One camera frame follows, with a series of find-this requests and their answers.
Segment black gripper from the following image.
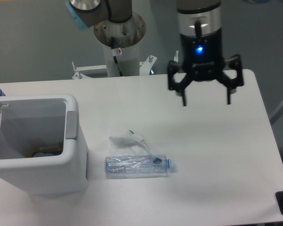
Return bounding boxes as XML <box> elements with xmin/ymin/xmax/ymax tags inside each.
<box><xmin>167</xmin><ymin>20</ymin><xmax>245</xmax><ymax>107</ymax></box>

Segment white push-lid trash can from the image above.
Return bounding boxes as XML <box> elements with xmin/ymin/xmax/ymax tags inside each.
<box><xmin>0</xmin><ymin>94</ymin><xmax>88</xmax><ymax>194</ymax></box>

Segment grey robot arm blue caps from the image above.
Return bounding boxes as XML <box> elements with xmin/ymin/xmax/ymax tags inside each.
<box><xmin>65</xmin><ymin>0</ymin><xmax>244</xmax><ymax>98</ymax></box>

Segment yellow blue trash inside can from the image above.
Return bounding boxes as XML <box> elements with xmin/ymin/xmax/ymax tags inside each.
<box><xmin>26</xmin><ymin>143</ymin><xmax>64</xmax><ymax>158</ymax></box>

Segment crumpled clear plastic wrapper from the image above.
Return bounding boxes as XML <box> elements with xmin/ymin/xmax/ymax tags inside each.
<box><xmin>108</xmin><ymin>129</ymin><xmax>151</xmax><ymax>156</ymax></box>

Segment clear plastic water bottle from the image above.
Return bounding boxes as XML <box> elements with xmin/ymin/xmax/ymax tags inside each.
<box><xmin>104</xmin><ymin>154</ymin><xmax>175</xmax><ymax>179</ymax></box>

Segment white metal base frame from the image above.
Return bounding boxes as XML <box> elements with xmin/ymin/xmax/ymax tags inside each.
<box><xmin>71</xmin><ymin>50</ymin><xmax>181</xmax><ymax>80</ymax></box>

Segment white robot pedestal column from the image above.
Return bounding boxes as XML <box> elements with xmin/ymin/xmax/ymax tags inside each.
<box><xmin>102</xmin><ymin>44</ymin><xmax>140</xmax><ymax>77</ymax></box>

